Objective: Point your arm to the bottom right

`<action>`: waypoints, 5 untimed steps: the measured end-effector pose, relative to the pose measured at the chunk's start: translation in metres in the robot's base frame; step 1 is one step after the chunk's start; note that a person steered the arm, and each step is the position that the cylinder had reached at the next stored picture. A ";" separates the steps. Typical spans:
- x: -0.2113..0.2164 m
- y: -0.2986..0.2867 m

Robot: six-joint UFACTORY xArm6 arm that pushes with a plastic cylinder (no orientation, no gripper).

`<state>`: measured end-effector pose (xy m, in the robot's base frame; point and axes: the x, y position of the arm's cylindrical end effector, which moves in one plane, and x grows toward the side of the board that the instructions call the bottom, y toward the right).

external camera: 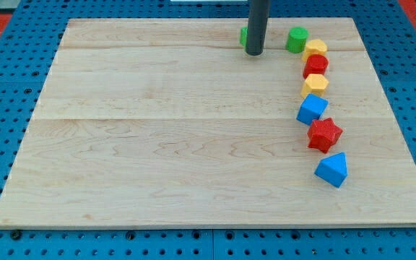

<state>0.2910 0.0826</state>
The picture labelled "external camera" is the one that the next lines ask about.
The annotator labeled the light wooden board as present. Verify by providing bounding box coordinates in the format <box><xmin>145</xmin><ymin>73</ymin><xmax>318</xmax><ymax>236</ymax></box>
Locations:
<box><xmin>0</xmin><ymin>18</ymin><xmax>416</xmax><ymax>230</ymax></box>

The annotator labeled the green block behind pusher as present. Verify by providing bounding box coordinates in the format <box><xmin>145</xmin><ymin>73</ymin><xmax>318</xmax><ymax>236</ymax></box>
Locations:
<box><xmin>239</xmin><ymin>27</ymin><xmax>248</xmax><ymax>47</ymax></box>

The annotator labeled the blue cube block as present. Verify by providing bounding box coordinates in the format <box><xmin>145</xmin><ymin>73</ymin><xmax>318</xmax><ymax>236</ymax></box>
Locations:
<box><xmin>296</xmin><ymin>94</ymin><xmax>329</xmax><ymax>126</ymax></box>

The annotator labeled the red star block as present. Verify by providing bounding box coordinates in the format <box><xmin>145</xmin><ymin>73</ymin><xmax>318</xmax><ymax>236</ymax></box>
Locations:
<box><xmin>307</xmin><ymin>118</ymin><xmax>343</xmax><ymax>154</ymax></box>

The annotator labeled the yellow hexagon block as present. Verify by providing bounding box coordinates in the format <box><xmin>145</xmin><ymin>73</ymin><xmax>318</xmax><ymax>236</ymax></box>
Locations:
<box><xmin>300</xmin><ymin>74</ymin><xmax>329</xmax><ymax>98</ymax></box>

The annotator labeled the red round block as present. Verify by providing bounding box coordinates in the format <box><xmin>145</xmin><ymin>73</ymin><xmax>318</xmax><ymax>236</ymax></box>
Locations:
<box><xmin>303</xmin><ymin>54</ymin><xmax>329</xmax><ymax>79</ymax></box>

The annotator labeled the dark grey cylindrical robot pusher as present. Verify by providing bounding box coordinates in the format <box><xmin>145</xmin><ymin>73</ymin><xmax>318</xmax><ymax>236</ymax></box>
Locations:
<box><xmin>245</xmin><ymin>0</ymin><xmax>271</xmax><ymax>56</ymax></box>

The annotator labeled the green cylinder block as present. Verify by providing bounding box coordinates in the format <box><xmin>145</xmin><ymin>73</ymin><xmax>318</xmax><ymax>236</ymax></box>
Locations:
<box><xmin>285</xmin><ymin>27</ymin><xmax>308</xmax><ymax>53</ymax></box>

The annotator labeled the blue triangular prism block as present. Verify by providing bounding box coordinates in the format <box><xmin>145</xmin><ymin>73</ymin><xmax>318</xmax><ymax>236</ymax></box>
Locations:
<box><xmin>314</xmin><ymin>152</ymin><xmax>348</xmax><ymax>188</ymax></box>

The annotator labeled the yellow heart-shaped block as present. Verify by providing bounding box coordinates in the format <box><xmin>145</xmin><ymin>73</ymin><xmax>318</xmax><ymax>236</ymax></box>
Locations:
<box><xmin>301</xmin><ymin>39</ymin><xmax>328</xmax><ymax>62</ymax></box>

